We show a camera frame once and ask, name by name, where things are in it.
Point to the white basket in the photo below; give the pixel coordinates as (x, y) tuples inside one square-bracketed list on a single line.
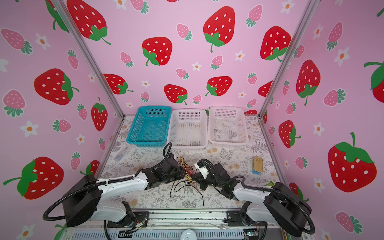
[(227, 127), (188, 129)]

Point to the clear plastic bag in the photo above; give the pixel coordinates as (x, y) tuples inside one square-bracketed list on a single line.
[(122, 153)]

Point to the teal plastic basket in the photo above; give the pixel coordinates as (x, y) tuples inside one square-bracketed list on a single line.
[(150, 127)]

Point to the white basket middle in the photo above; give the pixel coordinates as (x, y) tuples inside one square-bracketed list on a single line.
[(188, 129)]

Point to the aluminium corner post left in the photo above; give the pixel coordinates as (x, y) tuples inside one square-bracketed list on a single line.
[(79, 40)]

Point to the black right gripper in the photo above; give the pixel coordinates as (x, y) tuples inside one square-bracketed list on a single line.
[(199, 176)]

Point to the aluminium corner post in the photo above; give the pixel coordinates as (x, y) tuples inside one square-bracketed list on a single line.
[(79, 40), (296, 39)]

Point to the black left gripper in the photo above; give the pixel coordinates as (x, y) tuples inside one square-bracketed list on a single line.
[(181, 173)]

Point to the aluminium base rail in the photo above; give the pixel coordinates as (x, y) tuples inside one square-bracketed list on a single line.
[(179, 224)]

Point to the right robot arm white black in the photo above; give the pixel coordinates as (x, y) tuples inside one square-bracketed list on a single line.
[(286, 208)]

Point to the aluminium corner post right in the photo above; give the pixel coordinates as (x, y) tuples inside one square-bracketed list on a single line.
[(296, 39)]

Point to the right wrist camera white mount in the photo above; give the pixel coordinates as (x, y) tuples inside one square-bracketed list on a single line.
[(200, 166)]

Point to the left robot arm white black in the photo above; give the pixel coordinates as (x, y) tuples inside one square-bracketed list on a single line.
[(88, 199)]

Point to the white basket right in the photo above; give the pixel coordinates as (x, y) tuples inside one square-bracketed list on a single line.
[(227, 127)]

